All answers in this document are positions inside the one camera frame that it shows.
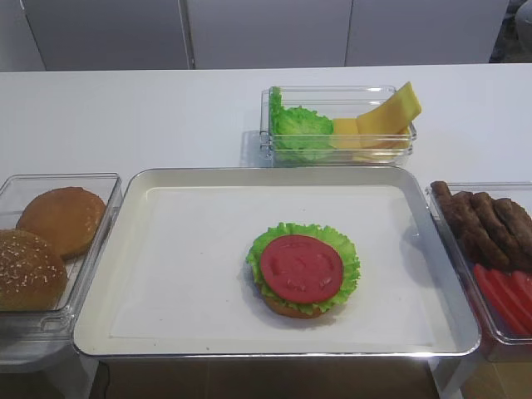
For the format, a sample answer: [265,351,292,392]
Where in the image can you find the plain golden bun half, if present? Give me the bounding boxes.
[16,187,106,259]

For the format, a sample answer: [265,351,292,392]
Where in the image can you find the silver metal baking tray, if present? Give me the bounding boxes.
[73,166,480,357]

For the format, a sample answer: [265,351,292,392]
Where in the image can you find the green lettuce leaves in container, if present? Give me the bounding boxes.
[269,86,333,163]

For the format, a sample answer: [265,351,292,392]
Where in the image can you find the clear plastic bun container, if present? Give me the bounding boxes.
[1,174,121,341]

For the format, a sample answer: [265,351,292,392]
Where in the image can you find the brown beef patty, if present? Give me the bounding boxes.
[431,180,510,271]

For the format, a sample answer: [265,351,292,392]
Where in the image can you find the red tomato slice on burger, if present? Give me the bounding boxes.
[259,234,344,304]

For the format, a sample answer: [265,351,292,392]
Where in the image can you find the brown patty in row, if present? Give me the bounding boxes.
[449,191,531,272]
[493,198,531,246]
[469,192,531,272]

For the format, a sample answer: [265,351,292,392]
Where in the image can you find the green lettuce leaf on bun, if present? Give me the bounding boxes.
[246,223,361,313]

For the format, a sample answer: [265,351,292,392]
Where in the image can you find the clear patty and tomato container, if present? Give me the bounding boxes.
[426,182,531,346]

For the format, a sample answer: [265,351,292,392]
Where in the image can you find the clear lettuce and cheese container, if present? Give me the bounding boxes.
[259,86,416,167]

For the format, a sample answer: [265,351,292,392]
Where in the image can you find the red tomato slices in container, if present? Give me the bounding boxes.
[473,264,531,337]

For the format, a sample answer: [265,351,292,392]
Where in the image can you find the upright yellow cheese slice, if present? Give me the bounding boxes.
[357,81,421,135]

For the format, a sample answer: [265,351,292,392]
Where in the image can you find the sesame seed top bun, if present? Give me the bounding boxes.
[1,229,67,312]

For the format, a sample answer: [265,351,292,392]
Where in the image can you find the bottom burger bun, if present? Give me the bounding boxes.
[254,283,345,319]

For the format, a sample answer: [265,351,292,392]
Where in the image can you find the white parchment paper sheet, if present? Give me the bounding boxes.
[111,185,449,353]

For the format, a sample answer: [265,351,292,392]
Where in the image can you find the flat yellow cheese slices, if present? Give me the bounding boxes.
[331,118,411,163]

